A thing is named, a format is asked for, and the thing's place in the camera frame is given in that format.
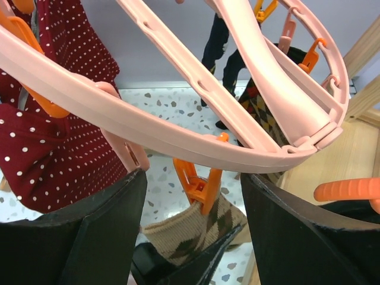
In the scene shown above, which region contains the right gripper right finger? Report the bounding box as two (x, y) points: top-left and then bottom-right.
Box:
(240, 173), (379, 285)

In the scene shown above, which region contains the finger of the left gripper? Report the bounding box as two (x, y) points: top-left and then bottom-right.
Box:
(131, 226), (242, 285)

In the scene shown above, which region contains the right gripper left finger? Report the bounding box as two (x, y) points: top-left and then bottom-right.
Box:
(1, 169), (147, 284)

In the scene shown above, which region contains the beige brown argyle sock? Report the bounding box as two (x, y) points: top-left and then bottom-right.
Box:
(142, 194), (251, 266)

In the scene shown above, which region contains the pink round clip hanger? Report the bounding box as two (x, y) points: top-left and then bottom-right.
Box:
(0, 0), (351, 215)

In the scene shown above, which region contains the black garment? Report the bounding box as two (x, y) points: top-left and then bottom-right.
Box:
(320, 200), (380, 224)

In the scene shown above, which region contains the red polka dot garment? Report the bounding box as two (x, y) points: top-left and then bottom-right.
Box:
(0, 0), (131, 214)

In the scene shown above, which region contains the wooden clothes rack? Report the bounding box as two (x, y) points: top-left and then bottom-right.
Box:
(243, 17), (380, 285)

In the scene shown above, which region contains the black multicolour argyle sock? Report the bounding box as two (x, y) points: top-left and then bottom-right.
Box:
(201, 14), (229, 74)

